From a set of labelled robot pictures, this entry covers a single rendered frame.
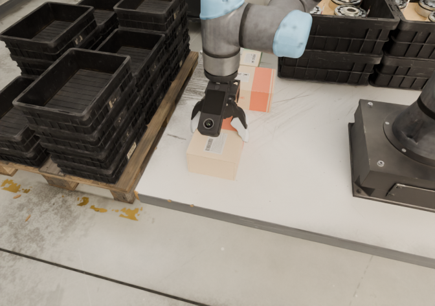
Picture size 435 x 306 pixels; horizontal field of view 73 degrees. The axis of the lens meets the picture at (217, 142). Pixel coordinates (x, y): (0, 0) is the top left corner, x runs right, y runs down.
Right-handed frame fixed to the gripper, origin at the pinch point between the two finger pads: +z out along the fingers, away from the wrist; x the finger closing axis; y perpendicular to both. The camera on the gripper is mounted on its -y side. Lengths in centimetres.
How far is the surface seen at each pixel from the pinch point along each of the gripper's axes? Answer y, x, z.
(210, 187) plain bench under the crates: -11.2, -0.7, 5.3
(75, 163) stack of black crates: 13, 69, 48
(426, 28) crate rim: 38, -48, -16
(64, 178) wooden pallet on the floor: 13, 81, 63
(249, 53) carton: 39.9, -1.1, -1.0
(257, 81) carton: 23.3, -6.1, -2.3
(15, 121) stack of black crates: 30, 112, 48
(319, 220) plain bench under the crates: -13.7, -26.4, 5.4
